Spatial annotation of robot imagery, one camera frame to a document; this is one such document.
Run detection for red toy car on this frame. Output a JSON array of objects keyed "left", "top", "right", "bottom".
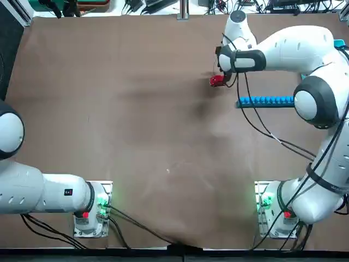
[{"left": 209, "top": 74, "right": 227, "bottom": 88}]

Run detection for blue building block row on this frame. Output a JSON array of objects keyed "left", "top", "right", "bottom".
[{"left": 235, "top": 95, "right": 296, "bottom": 109}]

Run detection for dark wrist camera mount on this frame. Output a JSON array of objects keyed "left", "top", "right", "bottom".
[{"left": 215, "top": 45, "right": 224, "bottom": 70}]

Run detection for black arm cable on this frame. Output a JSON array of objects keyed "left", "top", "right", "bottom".
[
  {"left": 221, "top": 32, "right": 317, "bottom": 162},
  {"left": 239, "top": 71, "right": 318, "bottom": 158}
]

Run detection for tangled black cables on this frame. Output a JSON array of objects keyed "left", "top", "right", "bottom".
[{"left": 121, "top": 0, "right": 340, "bottom": 16}]

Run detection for aluminium upright post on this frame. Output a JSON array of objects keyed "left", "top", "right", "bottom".
[{"left": 177, "top": 0, "right": 189, "bottom": 21}]

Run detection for black base cable bundle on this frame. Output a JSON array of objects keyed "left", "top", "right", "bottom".
[
  {"left": 20, "top": 213, "right": 88, "bottom": 250},
  {"left": 108, "top": 204, "right": 203, "bottom": 250}
]

